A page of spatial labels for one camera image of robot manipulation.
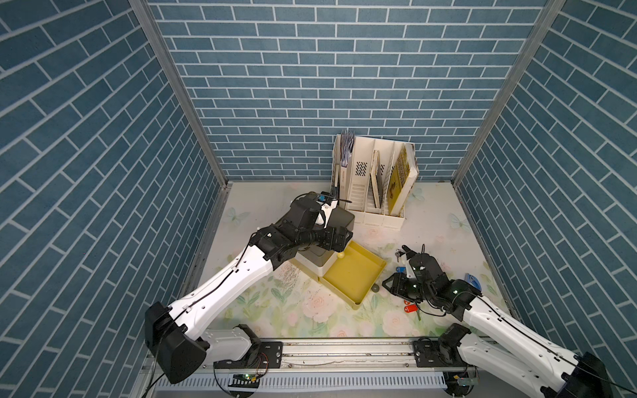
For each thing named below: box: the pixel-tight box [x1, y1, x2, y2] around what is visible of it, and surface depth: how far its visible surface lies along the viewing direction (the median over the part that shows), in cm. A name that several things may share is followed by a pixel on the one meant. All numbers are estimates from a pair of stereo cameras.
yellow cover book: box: [387, 143, 419, 216], surface depth 96 cm
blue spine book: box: [339, 130, 355, 199], surface depth 93 cm
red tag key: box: [403, 299, 422, 321], surface depth 85 cm
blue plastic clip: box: [464, 272, 482, 292], surface depth 90 cm
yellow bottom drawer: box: [317, 240, 388, 311], surface depth 93 cm
